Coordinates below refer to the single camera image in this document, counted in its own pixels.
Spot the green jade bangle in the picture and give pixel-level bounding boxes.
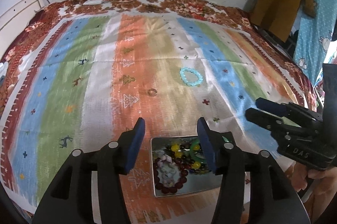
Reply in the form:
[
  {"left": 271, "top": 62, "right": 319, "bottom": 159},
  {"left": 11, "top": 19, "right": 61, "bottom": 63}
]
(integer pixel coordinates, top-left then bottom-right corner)
[{"left": 189, "top": 136, "right": 230, "bottom": 163}]

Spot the pastel mixed bead bracelet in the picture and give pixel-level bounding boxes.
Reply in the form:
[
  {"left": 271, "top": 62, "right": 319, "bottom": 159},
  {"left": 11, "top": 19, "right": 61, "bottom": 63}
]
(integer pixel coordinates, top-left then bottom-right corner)
[{"left": 158, "top": 154, "right": 181, "bottom": 188}]

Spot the rectangular metal jewelry tray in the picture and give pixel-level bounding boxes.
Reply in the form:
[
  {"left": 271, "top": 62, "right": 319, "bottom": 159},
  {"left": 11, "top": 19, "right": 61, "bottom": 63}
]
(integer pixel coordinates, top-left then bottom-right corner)
[{"left": 150, "top": 136, "right": 222, "bottom": 197}]

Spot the right human hand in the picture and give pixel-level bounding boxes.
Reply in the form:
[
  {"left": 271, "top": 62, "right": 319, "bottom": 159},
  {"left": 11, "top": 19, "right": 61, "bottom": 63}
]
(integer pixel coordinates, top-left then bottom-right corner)
[{"left": 291, "top": 162, "right": 336, "bottom": 221}]

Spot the colourful striped bed cover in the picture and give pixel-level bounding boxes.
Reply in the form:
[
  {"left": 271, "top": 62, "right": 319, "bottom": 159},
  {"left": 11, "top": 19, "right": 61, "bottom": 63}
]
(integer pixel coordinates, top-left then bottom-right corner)
[{"left": 0, "top": 12, "right": 311, "bottom": 224}]

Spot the blue polka-dot cartoon curtain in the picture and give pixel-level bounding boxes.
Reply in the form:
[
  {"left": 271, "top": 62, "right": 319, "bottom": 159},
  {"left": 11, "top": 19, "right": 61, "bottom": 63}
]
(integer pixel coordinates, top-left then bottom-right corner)
[{"left": 293, "top": 0, "right": 336, "bottom": 86}]

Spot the white wooden headboard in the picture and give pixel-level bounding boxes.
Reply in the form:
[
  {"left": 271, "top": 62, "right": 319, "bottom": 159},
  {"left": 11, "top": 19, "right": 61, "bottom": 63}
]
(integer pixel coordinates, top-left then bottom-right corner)
[{"left": 0, "top": 0, "right": 45, "bottom": 56}]

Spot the yellow and dark bead bracelet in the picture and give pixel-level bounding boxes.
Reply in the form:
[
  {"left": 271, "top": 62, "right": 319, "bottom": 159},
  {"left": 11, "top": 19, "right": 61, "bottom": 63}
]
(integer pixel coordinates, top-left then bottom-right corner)
[{"left": 164, "top": 143, "right": 211, "bottom": 175}]

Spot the dark red bead bracelet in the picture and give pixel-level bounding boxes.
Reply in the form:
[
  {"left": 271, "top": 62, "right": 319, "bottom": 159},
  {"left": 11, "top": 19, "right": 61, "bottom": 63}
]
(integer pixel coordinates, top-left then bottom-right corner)
[{"left": 153, "top": 156, "right": 189, "bottom": 195}]

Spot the light blue bead bracelet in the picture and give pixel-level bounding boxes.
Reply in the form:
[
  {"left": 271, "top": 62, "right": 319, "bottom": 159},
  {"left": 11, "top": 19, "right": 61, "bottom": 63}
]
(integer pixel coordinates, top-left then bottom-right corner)
[{"left": 179, "top": 67, "right": 204, "bottom": 87}]

